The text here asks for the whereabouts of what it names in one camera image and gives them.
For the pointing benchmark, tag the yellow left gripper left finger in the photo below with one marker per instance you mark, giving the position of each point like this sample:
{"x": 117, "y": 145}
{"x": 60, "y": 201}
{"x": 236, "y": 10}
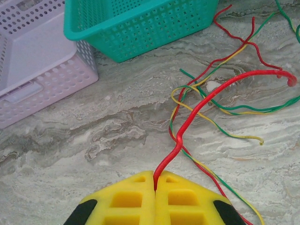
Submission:
{"x": 126, "y": 199}

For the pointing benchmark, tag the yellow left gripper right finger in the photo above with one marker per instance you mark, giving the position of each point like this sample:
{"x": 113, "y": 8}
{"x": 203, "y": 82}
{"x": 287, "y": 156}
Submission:
{"x": 182, "y": 199}

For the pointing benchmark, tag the teal plastic basket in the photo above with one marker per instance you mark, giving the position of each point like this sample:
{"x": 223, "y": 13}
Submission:
{"x": 140, "y": 28}

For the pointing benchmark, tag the purple plastic basket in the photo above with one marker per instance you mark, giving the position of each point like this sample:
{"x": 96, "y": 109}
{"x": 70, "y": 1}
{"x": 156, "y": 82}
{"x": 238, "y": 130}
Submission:
{"x": 35, "y": 47}

